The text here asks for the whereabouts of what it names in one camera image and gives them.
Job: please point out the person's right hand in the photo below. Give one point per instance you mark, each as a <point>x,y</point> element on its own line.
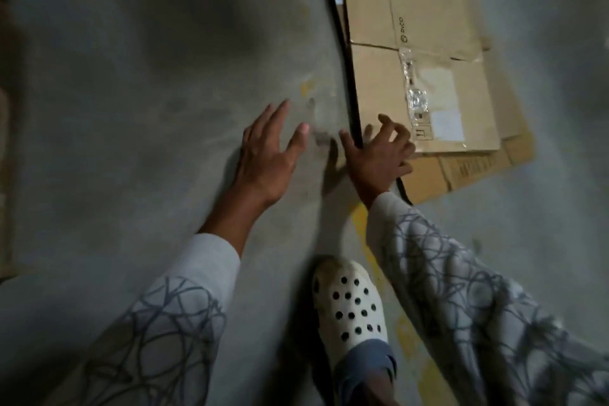
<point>379,163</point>

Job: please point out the person's left hand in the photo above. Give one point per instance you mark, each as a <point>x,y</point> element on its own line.
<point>266,163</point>

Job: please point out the brown cardboard sheet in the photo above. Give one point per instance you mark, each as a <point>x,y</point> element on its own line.
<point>466,168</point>

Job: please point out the person's right forearm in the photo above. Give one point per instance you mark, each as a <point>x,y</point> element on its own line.
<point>476,315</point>

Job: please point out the person's left forearm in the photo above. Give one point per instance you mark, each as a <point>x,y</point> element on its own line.
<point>171,325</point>

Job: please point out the person's right white clog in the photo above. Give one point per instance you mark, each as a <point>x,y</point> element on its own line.
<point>350,311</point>

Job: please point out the person's blue trousers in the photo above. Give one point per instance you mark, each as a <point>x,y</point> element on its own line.
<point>362,372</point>

